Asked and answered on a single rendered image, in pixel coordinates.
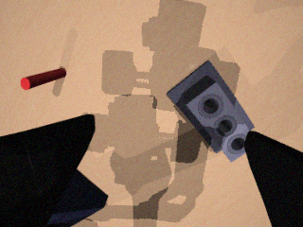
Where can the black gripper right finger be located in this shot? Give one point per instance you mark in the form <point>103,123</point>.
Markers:
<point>278,170</point>

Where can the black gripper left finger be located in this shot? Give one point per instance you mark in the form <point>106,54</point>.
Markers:
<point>36,167</point>

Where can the dark red peg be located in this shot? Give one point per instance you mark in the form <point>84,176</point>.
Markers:
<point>45,77</point>

